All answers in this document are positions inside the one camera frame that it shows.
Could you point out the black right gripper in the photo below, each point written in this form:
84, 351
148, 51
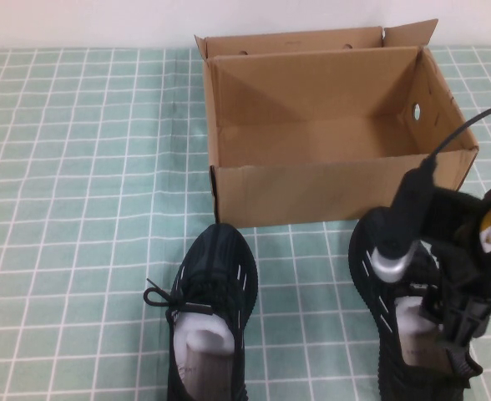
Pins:
467, 317

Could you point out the black knit sneaker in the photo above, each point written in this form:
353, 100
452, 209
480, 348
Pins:
220, 250
363, 236

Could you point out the white paper shoe stuffing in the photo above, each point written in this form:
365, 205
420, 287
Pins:
203, 326
408, 313

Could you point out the brown cardboard shoe box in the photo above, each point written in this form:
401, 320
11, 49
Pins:
312, 196

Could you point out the green white checked tablecloth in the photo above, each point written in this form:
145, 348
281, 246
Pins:
82, 209

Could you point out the black cylindrical right wrist camera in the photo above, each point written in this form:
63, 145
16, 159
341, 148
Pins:
408, 209

